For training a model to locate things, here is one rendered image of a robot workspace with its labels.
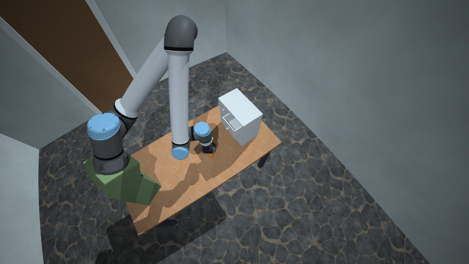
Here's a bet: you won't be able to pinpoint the white chest of drawers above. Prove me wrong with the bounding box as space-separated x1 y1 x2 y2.
218 88 263 146

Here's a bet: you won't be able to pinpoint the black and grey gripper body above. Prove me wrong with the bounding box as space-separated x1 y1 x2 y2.
202 142 213 154

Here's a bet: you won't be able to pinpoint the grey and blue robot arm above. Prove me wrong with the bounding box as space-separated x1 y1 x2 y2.
87 15 213 175

